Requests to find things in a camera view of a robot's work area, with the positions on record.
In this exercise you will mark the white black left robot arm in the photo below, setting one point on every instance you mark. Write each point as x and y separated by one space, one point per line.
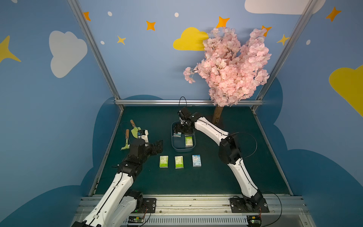
120 201

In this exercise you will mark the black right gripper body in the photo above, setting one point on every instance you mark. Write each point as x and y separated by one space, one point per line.
184 123

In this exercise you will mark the pink blossom tree crown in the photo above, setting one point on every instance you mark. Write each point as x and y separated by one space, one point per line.
232 70

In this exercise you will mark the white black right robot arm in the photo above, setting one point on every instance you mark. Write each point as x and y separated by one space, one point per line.
229 153

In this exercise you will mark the green tissue pack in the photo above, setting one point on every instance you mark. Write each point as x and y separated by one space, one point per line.
179 163
163 161
189 141

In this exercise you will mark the blue plastic storage box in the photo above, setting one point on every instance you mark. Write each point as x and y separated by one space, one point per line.
178 144

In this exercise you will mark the aluminium frame rail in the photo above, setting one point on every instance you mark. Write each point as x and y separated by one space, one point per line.
139 102

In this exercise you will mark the white blue elephant tissue pack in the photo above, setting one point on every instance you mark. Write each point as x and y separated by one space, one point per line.
196 161

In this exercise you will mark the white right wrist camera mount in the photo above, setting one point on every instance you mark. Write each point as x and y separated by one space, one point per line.
143 134

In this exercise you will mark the green rake wooden handle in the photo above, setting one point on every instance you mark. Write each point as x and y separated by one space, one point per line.
127 137

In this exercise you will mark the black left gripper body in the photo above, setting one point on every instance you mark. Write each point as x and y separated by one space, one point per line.
154 147

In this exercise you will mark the brown artificial tree trunk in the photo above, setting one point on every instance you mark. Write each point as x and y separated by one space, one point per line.
217 115

